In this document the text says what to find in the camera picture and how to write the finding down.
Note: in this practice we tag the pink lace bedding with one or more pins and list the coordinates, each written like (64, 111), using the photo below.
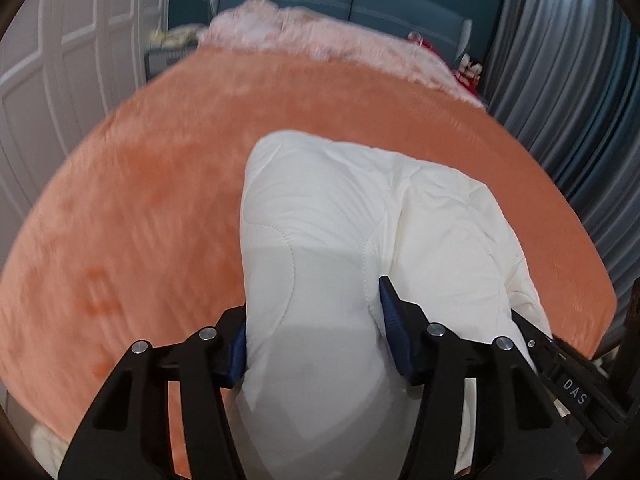
(325, 35)

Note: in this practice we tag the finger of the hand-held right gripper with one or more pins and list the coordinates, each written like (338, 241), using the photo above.
(530, 330)

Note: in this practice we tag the grey nightstand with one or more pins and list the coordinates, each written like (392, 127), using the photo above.
(162, 62)

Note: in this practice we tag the white wardrobe doors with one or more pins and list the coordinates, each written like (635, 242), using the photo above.
(60, 60)

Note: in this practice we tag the orange plush blanket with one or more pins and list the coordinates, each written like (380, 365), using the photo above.
(150, 185)

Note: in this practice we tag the grey curtain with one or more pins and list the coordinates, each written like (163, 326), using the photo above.
(565, 85)

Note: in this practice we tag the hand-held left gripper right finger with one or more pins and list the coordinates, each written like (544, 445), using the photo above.
(395, 330)

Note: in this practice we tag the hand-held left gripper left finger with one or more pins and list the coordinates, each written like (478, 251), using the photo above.
(235, 360)

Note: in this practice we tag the red and white cloth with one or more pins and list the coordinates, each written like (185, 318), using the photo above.
(470, 72)

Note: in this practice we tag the cream cloth pile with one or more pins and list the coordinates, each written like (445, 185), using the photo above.
(175, 37)

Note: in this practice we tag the white fluffy cloth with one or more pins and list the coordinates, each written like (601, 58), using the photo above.
(47, 447)

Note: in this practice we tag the white padded jacket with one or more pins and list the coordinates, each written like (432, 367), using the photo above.
(325, 210)

